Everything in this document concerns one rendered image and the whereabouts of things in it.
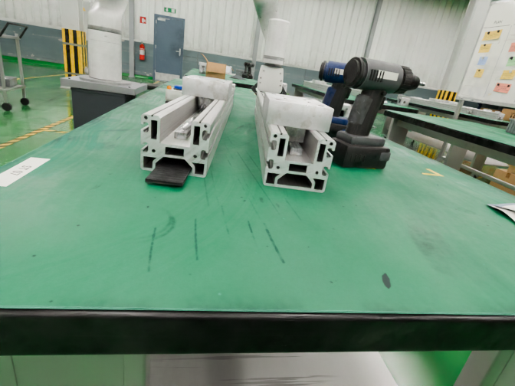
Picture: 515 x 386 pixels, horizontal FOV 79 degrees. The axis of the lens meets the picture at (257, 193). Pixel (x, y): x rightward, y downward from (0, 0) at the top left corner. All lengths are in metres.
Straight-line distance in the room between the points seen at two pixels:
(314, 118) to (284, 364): 0.67
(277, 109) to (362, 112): 0.23
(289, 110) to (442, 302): 0.36
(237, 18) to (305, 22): 2.40
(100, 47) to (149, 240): 1.16
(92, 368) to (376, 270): 0.33
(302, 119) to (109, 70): 1.02
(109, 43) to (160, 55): 10.94
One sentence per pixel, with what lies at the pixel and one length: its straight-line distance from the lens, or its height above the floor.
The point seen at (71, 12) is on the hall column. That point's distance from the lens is 7.62.
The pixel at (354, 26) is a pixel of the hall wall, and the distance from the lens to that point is 13.41.
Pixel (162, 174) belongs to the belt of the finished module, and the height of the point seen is 0.79.
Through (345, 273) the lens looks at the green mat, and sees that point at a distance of 0.32.
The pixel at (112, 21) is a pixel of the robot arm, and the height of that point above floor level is 1.03.
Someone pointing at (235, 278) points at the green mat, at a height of 0.78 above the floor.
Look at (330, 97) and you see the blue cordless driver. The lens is 0.99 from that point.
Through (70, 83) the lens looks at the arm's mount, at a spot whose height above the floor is 0.79.
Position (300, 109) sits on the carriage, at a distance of 0.54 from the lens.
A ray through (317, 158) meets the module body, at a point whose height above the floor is 0.83.
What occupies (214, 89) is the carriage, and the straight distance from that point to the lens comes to 0.79.
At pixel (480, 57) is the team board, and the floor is 1.41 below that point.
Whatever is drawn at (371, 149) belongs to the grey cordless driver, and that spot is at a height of 0.82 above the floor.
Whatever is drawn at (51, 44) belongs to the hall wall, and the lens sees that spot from 13.32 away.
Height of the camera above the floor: 0.95
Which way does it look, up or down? 22 degrees down
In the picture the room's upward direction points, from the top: 9 degrees clockwise
